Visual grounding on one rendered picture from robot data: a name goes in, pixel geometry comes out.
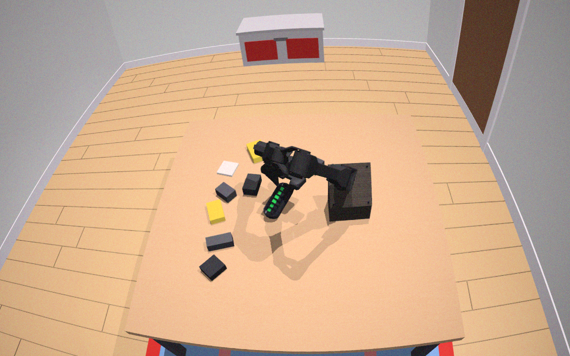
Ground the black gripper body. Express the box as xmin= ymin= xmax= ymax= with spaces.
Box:
xmin=260 ymin=160 xmax=306 ymax=190

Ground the white flat square plate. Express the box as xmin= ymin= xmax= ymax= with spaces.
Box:
xmin=217 ymin=161 xmax=239 ymax=177

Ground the dark grey rounded unit with white label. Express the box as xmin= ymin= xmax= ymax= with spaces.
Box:
xmin=263 ymin=182 xmax=293 ymax=219

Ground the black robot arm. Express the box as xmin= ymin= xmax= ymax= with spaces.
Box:
xmin=253 ymin=141 xmax=358 ymax=191

